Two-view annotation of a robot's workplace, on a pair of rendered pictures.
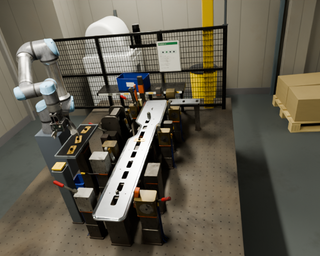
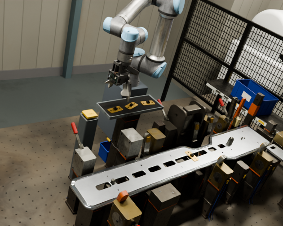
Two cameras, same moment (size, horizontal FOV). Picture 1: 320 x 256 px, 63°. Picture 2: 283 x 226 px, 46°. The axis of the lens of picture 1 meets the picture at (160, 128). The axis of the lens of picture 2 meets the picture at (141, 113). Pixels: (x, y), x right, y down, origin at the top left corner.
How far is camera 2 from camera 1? 0.35 m
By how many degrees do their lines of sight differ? 26
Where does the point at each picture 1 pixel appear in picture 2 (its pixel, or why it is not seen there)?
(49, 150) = (109, 98)
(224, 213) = not seen: outside the picture
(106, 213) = (84, 189)
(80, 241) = (56, 196)
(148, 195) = (130, 209)
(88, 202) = (81, 167)
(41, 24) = not seen: outside the picture
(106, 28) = (282, 23)
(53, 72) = (161, 27)
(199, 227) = not seen: outside the picture
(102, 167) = (126, 148)
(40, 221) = (50, 152)
